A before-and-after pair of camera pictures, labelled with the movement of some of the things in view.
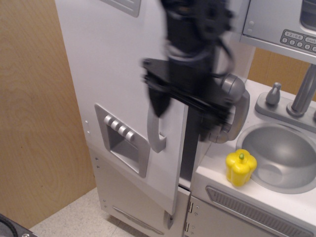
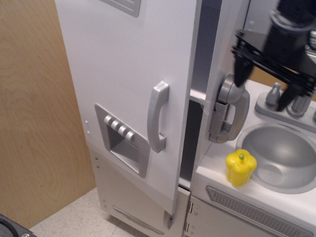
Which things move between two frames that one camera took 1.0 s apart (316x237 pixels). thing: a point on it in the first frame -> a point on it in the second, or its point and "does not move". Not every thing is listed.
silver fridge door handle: [157, 141] does not move
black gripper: [190, 80] -> [283, 50]
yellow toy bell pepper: [240, 167] does not move
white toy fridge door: [106, 41] does not move
